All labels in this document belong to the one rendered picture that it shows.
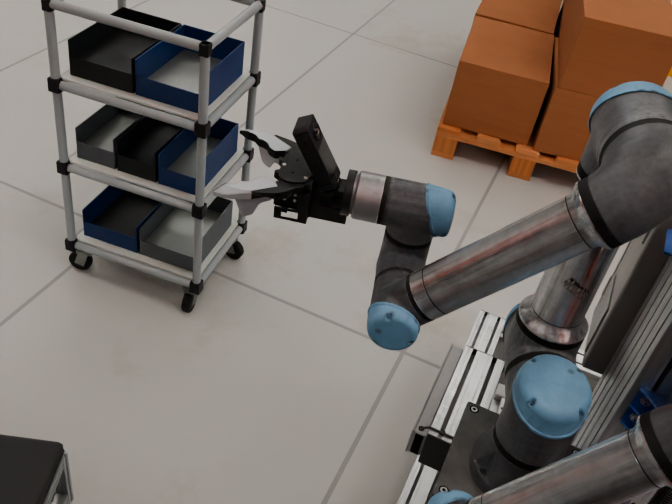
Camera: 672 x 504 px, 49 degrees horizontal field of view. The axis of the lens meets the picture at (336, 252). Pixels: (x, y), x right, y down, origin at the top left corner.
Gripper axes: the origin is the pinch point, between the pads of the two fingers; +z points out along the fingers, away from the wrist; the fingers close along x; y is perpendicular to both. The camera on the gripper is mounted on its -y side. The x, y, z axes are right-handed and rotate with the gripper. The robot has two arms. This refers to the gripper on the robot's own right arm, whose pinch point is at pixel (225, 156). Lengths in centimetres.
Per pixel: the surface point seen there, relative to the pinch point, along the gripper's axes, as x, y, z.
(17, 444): -12, 88, 45
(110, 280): 75, 134, 63
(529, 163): 203, 144, -91
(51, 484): -18, 91, 35
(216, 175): 92, 89, 29
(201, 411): 29, 128, 15
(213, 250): 87, 121, 29
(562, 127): 208, 123, -100
